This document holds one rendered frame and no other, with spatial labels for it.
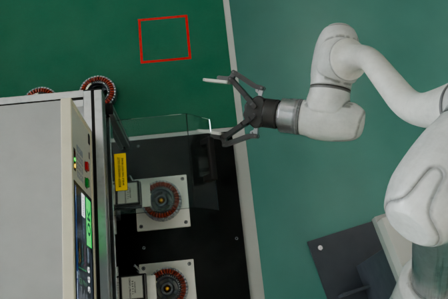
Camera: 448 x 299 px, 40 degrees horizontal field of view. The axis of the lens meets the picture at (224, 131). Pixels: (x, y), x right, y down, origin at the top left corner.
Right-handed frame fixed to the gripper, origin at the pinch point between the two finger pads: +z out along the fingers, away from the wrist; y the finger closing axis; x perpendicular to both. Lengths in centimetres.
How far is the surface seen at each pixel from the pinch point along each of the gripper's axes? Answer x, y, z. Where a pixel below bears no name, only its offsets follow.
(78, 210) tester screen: 43, -26, 8
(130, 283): 13.4, -46.7, 8.7
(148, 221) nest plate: -5.1, -34.0, 14.4
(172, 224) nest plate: -6.9, -34.0, 7.8
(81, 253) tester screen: 43, -34, 6
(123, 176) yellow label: 20.0, -19.9, 10.9
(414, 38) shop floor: -138, 46, -45
